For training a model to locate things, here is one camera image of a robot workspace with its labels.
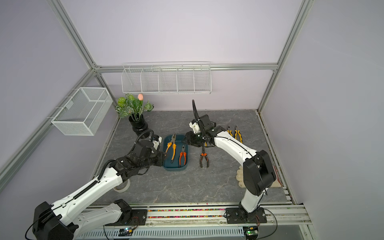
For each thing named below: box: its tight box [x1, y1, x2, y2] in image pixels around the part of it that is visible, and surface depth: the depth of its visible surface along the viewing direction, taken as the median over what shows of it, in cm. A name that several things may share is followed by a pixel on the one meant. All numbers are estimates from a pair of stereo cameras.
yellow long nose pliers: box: [164, 133, 177, 164], surface depth 82 cm
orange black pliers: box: [199, 147, 209, 168], surface depth 96 cm
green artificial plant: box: [115, 93, 155, 122], surface depth 91 cm
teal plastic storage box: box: [163, 134, 189, 171], surface depth 83 cm
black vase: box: [128, 114, 152, 139], surface depth 100 cm
